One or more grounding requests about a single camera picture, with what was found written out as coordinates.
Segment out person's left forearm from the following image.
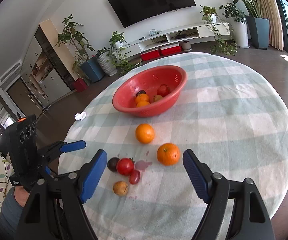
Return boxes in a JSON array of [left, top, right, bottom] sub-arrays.
[[0, 187, 32, 240]]

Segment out brown entrance door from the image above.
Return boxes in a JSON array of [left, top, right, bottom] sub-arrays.
[[6, 77, 38, 120]]

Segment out red plastic bowl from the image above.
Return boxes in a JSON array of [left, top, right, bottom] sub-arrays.
[[112, 65, 187, 118]]

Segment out plant in white ribbed pot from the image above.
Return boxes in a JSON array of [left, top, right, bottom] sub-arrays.
[[94, 47, 118, 77]]

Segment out beige curtain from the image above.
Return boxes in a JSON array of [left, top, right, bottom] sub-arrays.
[[253, 0, 288, 52]]

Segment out orange with green stem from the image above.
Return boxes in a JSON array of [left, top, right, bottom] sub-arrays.
[[156, 143, 181, 166]]

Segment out red floor bin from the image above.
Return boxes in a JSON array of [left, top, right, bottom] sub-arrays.
[[73, 78, 88, 93]]

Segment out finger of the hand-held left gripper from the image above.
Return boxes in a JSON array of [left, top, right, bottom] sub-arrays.
[[37, 163, 59, 180], [36, 141, 87, 165]]

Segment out leaf print cloth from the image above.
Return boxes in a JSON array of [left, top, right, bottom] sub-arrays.
[[0, 154, 16, 209]]

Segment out bushy plant in tall white pot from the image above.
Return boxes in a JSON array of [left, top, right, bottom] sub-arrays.
[[219, 2, 251, 48]]

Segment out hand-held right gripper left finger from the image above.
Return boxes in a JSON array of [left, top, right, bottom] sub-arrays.
[[16, 149, 108, 240]]

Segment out dark purple plum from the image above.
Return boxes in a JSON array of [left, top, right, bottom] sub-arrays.
[[107, 157, 120, 172]]

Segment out white television cabinet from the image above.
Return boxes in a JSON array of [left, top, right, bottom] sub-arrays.
[[113, 22, 231, 57]]

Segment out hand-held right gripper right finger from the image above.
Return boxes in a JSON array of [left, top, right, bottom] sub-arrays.
[[183, 149, 274, 240]]

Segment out yellow-brown smooth round fruit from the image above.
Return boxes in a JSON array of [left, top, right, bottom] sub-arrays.
[[113, 181, 129, 196]]

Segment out red tomato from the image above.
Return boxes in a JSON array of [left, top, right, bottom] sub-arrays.
[[116, 158, 135, 176], [157, 84, 171, 96]]

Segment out trailing pothos in white pot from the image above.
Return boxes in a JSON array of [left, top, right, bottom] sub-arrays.
[[200, 5, 238, 55], [108, 31, 142, 77]]

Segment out white air vent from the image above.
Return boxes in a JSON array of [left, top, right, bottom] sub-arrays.
[[0, 61, 22, 82]]

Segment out green white checkered tablecloth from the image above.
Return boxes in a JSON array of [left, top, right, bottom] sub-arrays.
[[58, 52, 288, 240]]

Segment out white and wood wall cabinet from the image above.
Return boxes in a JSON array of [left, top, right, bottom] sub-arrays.
[[21, 19, 76, 105]]

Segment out large-leaf plant in grey-blue pot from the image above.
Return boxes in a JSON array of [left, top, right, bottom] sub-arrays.
[[221, 0, 270, 50]]

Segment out red storage box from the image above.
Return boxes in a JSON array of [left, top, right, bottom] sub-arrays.
[[160, 43, 181, 56], [140, 49, 161, 61]]

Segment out black wall television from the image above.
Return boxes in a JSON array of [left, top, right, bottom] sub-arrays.
[[106, 0, 196, 29]]

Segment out tall plant in blue pot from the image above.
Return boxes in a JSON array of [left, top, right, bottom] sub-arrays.
[[55, 14, 106, 83]]

